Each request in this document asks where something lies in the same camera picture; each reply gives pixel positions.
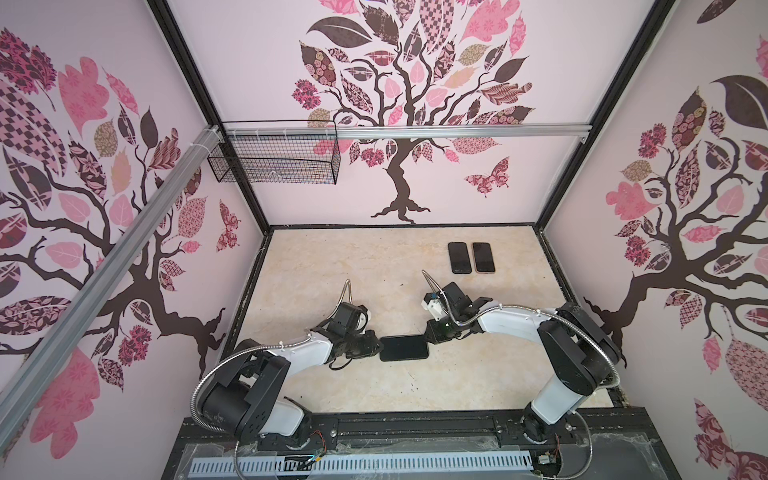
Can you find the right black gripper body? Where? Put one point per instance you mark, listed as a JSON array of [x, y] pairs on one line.
[[442, 329]]

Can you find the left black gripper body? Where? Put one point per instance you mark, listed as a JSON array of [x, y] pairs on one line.
[[360, 346]]

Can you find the black phone case horizontal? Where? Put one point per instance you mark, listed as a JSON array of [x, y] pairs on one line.
[[402, 346]]

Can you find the black phone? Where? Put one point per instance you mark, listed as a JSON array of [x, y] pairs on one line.
[[459, 258]]

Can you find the purple smartphone black screen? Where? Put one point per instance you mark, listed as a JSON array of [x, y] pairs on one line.
[[478, 253]]

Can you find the black phone case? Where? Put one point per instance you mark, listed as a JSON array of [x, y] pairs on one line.
[[393, 359]]

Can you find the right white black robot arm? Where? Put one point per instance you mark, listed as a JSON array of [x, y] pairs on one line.
[[553, 402]]

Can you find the right metal flexible conduit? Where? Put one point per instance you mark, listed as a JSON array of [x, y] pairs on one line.
[[582, 356]]

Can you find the metal flexible conduit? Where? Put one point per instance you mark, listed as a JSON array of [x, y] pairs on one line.
[[210, 372], [582, 356]]

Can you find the left metal flexible conduit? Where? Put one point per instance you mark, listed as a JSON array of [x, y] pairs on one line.
[[210, 372]]

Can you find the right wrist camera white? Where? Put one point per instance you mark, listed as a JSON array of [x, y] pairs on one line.
[[432, 304]]

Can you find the white slotted cable duct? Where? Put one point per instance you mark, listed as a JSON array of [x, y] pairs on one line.
[[360, 465]]

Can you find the black wire basket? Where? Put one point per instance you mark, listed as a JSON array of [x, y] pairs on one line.
[[278, 151]]

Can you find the black base frame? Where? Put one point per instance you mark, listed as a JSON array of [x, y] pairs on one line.
[[592, 443]]

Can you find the aluminium rail back horizontal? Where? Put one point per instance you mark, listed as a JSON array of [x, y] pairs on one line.
[[413, 132]]

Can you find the aluminium rail left diagonal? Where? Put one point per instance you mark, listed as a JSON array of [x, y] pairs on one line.
[[24, 390]]

